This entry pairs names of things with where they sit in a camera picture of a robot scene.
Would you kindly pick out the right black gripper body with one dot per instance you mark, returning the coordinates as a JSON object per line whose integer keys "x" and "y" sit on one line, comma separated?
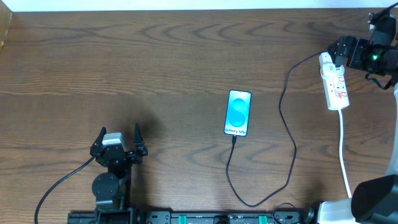
{"x": 342, "y": 47}

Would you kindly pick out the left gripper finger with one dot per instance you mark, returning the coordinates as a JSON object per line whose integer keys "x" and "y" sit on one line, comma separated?
{"x": 139, "y": 142}
{"x": 98, "y": 142}

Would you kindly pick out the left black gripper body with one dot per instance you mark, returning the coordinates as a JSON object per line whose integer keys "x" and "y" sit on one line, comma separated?
{"x": 131, "y": 154}

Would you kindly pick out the blue Galaxy smartphone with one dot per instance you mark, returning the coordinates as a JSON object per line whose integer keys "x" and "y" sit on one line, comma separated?
{"x": 237, "y": 113}

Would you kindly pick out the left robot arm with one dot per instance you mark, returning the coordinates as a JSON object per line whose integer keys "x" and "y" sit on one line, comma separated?
{"x": 112, "y": 188}

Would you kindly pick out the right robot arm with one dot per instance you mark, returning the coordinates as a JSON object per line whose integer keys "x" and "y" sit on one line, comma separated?
{"x": 358, "y": 74}

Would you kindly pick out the white charger plug adapter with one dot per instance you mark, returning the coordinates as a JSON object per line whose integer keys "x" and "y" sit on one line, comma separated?
{"x": 328, "y": 70}

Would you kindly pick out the white power strip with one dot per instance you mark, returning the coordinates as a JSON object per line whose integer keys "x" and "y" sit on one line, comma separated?
{"x": 336, "y": 93}

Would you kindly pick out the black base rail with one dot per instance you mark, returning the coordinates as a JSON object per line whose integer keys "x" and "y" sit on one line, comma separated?
{"x": 167, "y": 217}

